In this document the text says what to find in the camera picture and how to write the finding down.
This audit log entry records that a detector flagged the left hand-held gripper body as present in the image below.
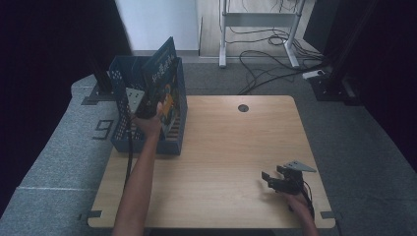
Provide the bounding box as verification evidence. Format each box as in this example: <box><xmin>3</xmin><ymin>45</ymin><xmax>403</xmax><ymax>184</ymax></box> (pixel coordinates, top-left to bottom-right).
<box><xmin>125</xmin><ymin>87</ymin><xmax>159</xmax><ymax>120</ymax></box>

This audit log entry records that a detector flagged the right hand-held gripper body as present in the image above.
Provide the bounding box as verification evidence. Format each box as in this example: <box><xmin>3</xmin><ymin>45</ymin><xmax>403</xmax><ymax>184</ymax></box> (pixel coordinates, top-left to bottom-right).
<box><xmin>274</xmin><ymin>159</ymin><xmax>318</xmax><ymax>197</ymax></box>

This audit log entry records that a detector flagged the blue plastic file rack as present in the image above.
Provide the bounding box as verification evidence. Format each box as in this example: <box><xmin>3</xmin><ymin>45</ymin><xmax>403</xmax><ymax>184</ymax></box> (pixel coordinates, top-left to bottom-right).
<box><xmin>107</xmin><ymin>54</ymin><xmax>189</xmax><ymax>156</ymax></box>

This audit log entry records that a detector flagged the blue cartoon picture book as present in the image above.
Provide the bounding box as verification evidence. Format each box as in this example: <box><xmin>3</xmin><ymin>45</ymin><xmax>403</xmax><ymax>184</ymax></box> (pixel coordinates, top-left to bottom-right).
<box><xmin>141</xmin><ymin>35</ymin><xmax>182</xmax><ymax>136</ymax></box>

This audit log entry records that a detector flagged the person's right hand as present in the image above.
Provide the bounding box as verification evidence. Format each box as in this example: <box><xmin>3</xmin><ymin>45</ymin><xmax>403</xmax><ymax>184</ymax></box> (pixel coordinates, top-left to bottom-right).
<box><xmin>282</xmin><ymin>191</ymin><xmax>312</xmax><ymax>215</ymax></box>

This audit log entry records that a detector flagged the person's left hand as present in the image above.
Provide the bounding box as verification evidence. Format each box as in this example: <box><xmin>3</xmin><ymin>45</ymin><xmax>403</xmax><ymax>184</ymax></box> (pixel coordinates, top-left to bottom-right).
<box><xmin>130</xmin><ymin>101</ymin><xmax>164</xmax><ymax>142</ymax></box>

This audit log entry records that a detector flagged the black metal stand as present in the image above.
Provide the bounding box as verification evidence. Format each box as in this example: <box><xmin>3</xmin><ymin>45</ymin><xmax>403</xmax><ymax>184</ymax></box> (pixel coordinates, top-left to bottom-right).
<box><xmin>81</xmin><ymin>55</ymin><xmax>116</xmax><ymax>106</ymax></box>
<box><xmin>309</xmin><ymin>0</ymin><xmax>378</xmax><ymax>106</ymax></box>

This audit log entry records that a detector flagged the white panel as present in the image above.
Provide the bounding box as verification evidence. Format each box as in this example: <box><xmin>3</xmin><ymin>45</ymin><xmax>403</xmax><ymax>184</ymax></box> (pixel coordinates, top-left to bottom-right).
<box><xmin>114</xmin><ymin>0</ymin><xmax>202</xmax><ymax>57</ymax></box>

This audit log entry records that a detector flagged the white power strip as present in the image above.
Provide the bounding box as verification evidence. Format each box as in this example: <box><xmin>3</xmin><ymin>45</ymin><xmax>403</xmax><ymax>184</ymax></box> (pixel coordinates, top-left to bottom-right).
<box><xmin>301</xmin><ymin>69</ymin><xmax>326</xmax><ymax>80</ymax></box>

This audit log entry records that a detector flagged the dark curtain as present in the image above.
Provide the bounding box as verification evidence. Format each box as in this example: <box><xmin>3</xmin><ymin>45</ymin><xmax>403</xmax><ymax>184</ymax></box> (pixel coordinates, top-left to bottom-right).
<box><xmin>303</xmin><ymin>0</ymin><xmax>417</xmax><ymax>173</ymax></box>
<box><xmin>0</xmin><ymin>0</ymin><xmax>133</xmax><ymax>217</ymax></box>

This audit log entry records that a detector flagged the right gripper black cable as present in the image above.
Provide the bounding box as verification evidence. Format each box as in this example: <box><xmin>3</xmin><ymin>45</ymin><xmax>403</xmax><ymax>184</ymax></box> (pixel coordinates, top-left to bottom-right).
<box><xmin>301</xmin><ymin>180</ymin><xmax>317</xmax><ymax>221</ymax></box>

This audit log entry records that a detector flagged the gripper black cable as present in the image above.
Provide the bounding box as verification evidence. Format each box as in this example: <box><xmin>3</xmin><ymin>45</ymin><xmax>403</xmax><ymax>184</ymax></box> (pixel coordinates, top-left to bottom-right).
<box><xmin>301</xmin><ymin>180</ymin><xmax>317</xmax><ymax>221</ymax></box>
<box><xmin>123</xmin><ymin>119</ymin><xmax>136</xmax><ymax>190</ymax></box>

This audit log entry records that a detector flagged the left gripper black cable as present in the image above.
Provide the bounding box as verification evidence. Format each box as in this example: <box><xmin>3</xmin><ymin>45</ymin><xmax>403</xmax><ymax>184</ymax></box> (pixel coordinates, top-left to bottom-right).
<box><xmin>123</xmin><ymin>119</ymin><xmax>136</xmax><ymax>190</ymax></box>

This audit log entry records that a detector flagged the tangle of black floor cables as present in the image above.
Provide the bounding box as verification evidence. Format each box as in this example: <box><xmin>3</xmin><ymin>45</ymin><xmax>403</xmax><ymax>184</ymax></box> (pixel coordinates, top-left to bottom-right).
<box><xmin>225</xmin><ymin>0</ymin><xmax>330</xmax><ymax>96</ymax></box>

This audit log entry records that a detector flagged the white metal desk frame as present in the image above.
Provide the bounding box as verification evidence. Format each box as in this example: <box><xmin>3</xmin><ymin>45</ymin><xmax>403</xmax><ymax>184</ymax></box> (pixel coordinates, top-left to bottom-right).
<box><xmin>218</xmin><ymin>0</ymin><xmax>307</xmax><ymax>69</ymax></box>

